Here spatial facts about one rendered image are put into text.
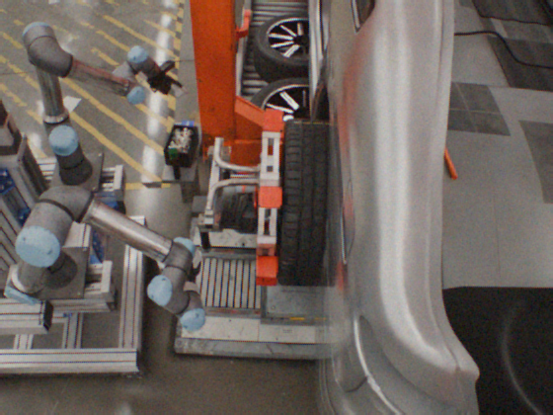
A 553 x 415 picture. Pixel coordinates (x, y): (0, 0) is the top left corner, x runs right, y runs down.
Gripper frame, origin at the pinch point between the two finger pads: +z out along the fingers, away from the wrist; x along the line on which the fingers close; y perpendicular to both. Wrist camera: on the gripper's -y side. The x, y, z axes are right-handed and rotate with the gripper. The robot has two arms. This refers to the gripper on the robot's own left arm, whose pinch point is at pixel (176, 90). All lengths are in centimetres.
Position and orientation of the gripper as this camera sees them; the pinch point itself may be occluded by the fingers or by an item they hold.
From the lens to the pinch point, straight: 236.5
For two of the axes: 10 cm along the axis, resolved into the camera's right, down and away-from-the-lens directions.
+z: 3.1, 3.0, 9.0
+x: 8.8, 2.8, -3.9
